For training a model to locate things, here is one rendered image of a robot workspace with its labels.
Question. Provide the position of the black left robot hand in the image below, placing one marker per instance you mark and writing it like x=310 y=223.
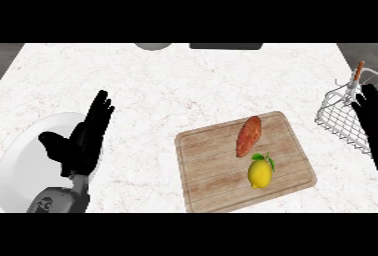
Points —
x=87 y=135

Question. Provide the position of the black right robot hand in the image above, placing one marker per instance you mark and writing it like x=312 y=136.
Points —
x=369 y=116

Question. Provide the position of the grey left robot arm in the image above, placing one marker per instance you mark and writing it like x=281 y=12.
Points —
x=67 y=196

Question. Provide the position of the orange sweet potato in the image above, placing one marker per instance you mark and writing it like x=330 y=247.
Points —
x=248 y=136

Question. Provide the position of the wooden cutting board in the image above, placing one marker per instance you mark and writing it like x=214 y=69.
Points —
x=245 y=166

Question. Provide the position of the white round plate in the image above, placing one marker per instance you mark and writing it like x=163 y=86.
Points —
x=31 y=160

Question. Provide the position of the yellow lemon with leaves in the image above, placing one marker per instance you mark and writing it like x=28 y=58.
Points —
x=260 y=171

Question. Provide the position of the grey round object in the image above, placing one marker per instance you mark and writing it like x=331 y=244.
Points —
x=152 y=46

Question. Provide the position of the dark grey flat object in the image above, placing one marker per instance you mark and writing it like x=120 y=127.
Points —
x=226 y=46

